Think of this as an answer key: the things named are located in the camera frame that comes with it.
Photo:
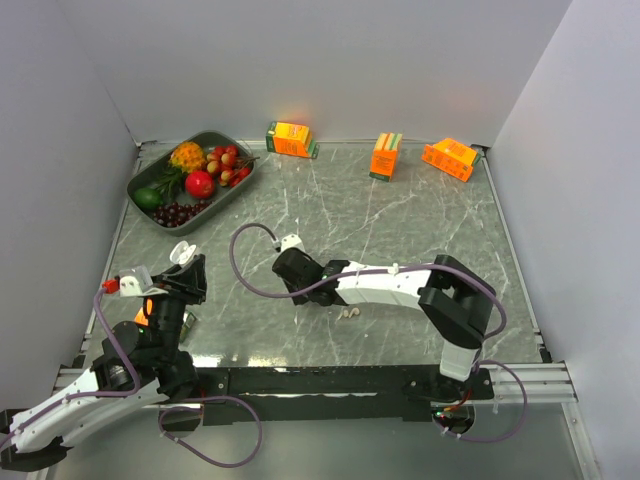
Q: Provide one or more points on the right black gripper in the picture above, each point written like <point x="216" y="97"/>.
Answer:
<point x="300" y="299"/>

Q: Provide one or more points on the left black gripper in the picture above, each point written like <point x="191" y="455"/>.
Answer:
<point x="187" y="282"/>

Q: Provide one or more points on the white earbud charging case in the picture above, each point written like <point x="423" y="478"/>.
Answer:
<point x="183" y="252"/>

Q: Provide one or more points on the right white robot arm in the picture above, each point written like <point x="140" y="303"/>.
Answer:
<point x="456" y="301"/>

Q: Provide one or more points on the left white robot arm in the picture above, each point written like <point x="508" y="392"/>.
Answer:
<point x="141" y="364"/>

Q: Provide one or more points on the orange sponge box front left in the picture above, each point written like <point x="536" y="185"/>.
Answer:
<point x="189" y="319"/>

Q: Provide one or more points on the orange sponge box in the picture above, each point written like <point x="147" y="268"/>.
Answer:
<point x="291" y="139"/>
<point x="452" y="157"/>
<point x="189" y="319"/>
<point x="385" y="155"/>

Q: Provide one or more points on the dark grape bunch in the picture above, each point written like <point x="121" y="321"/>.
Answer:
<point x="175" y="214"/>

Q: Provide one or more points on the green lime toy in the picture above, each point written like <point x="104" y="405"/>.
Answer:
<point x="147" y="198"/>

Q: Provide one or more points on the red apple toy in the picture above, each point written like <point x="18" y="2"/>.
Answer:
<point x="199" y="184"/>

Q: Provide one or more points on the red lychee bunch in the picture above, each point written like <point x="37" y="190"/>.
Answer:
<point x="227" y="166"/>

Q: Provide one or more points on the orange pineapple toy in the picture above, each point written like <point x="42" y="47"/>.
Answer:
<point x="188" y="157"/>

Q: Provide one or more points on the orange sponge box back left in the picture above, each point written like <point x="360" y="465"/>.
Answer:
<point x="291" y="139"/>

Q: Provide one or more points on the orange sponge box back middle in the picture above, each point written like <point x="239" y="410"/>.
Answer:
<point x="385" y="155"/>

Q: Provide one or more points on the orange sponge box back right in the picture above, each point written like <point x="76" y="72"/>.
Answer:
<point x="452" y="157"/>

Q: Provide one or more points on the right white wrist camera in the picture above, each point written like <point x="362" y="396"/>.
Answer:
<point x="289" y="241"/>

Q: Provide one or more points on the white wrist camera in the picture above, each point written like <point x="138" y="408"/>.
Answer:
<point x="131" y="282"/>
<point x="289" y="241"/>

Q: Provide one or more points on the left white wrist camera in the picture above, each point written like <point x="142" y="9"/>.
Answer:
<point x="131" y="282"/>

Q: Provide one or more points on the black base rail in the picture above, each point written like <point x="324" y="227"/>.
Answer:
<point x="405" y="392"/>

